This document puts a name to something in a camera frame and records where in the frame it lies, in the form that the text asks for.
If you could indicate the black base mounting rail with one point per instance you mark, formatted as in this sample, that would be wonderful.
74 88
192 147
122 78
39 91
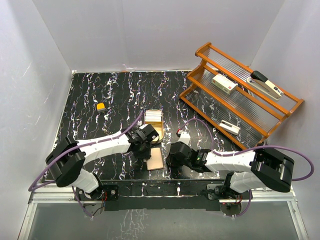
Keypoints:
161 194

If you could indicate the white staples box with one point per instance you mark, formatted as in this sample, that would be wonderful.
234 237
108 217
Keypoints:
224 83

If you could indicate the beige oval card tray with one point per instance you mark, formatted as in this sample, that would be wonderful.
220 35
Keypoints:
159 127

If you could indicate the orange yellow small block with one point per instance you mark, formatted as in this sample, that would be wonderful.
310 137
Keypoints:
100 107

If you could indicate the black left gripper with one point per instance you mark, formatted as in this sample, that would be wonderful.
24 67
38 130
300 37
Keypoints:
145 155

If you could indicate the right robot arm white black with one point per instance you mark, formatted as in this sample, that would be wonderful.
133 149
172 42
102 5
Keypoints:
247 169

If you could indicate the white card stack in tray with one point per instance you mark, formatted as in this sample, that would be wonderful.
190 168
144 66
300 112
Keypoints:
153 116

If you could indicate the large black beige stapler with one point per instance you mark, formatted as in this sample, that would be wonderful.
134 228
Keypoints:
261 83

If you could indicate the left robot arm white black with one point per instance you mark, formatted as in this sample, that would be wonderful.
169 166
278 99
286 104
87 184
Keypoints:
66 161

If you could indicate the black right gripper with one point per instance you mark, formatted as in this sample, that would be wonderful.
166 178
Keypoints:
172 161

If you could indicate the orange wooden shelf rack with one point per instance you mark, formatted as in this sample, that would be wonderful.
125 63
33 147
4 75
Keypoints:
257 115

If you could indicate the beige leather card holder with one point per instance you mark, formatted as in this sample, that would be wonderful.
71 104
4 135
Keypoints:
155 162

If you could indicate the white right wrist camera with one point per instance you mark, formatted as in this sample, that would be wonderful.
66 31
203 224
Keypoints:
183 137

